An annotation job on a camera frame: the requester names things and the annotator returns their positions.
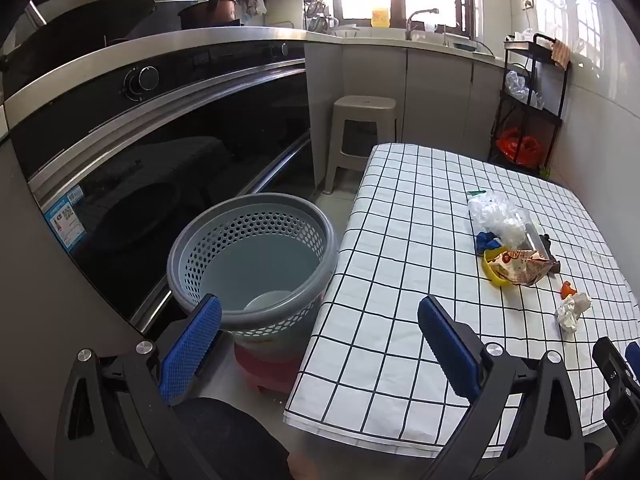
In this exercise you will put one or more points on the beige plastic stool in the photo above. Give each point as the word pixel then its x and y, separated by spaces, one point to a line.
pixel 361 130

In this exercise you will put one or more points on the small orange plastic piece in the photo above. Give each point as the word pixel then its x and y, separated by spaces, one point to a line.
pixel 568 289

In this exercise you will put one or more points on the blue plastic piece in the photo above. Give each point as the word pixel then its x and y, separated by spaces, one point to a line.
pixel 487 242

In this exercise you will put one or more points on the clear plastic bag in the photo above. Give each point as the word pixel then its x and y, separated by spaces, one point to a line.
pixel 495 215

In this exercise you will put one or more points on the grey kitchen counter cabinet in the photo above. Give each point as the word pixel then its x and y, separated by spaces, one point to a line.
pixel 440 90

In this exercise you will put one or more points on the orange printed snack wrapper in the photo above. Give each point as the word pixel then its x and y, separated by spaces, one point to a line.
pixel 525 267

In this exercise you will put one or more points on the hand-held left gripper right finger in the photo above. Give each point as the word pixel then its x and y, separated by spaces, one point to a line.
pixel 447 345

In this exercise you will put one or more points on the chrome sink faucet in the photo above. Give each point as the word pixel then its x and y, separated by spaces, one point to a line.
pixel 417 17

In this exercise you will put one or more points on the white plastic bags on rack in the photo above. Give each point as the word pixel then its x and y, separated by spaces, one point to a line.
pixel 520 87

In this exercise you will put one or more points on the black metal shelf rack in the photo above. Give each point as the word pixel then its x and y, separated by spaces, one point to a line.
pixel 530 110

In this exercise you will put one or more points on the built-in black oven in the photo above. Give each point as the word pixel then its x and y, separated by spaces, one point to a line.
pixel 150 160

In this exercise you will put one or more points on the orange plastic bag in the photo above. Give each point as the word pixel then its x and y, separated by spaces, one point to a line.
pixel 517 146

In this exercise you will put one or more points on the black white checked tablecloth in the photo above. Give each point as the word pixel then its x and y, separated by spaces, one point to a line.
pixel 400 260

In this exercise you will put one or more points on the grey perforated plastic basket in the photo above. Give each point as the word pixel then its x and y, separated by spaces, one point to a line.
pixel 250 255

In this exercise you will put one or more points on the yellow bottle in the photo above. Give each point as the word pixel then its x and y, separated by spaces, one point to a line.
pixel 380 17

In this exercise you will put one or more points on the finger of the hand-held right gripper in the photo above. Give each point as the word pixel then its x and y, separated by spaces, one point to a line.
pixel 607 360
pixel 633 354

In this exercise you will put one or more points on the person's dark trouser leg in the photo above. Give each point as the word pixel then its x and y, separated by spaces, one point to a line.
pixel 230 440

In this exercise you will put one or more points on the black wok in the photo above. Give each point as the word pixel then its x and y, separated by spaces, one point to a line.
pixel 75 30

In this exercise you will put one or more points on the oven label sticker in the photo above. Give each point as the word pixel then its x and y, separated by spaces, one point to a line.
pixel 65 216

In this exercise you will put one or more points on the white tissue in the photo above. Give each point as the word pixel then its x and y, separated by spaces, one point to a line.
pixel 572 310

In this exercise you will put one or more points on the patterned hanging towel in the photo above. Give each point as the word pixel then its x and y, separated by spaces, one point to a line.
pixel 561 53

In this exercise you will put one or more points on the yellow plastic lid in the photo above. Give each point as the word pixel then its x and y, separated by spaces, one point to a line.
pixel 492 267

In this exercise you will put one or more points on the dark grey cloth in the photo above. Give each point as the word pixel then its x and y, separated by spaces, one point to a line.
pixel 546 245

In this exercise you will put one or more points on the red plastic stool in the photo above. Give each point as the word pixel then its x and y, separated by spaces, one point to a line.
pixel 267 367

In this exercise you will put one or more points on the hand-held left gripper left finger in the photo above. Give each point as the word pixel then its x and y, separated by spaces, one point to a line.
pixel 192 347

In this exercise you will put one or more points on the copper pot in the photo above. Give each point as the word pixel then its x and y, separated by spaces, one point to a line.
pixel 210 12

